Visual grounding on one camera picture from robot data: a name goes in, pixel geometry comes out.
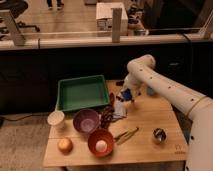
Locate green plastic tray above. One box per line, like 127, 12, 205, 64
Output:
56, 75, 110, 112

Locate dark red patterned cloth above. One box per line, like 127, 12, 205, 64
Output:
100, 93, 115, 129

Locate white cardboard box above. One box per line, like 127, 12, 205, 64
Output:
96, 2, 128, 35

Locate blue round lid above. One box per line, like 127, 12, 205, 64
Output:
147, 87, 156, 96

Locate orange bowl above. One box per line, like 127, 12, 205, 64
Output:
88, 129, 114, 157

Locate wooden table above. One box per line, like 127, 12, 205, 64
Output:
42, 78, 193, 168

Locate blue sponge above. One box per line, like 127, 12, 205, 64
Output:
120, 89, 132, 101

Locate yellow onion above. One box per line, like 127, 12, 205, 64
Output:
57, 138, 73, 154

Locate black handled tool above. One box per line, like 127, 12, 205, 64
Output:
116, 80, 124, 86

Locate small metal cup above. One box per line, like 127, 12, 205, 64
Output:
153, 128, 167, 144

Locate white fabric-covered robot arm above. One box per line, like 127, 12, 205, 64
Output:
124, 55, 213, 171

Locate grey cloth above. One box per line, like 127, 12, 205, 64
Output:
113, 100, 127, 120

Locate white cup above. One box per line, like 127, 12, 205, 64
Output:
47, 111, 65, 130

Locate purple bowl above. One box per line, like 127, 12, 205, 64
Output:
73, 109, 100, 134

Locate white egg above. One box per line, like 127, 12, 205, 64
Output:
95, 140, 107, 152

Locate wooden tongs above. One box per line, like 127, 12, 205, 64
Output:
114, 127, 139, 145

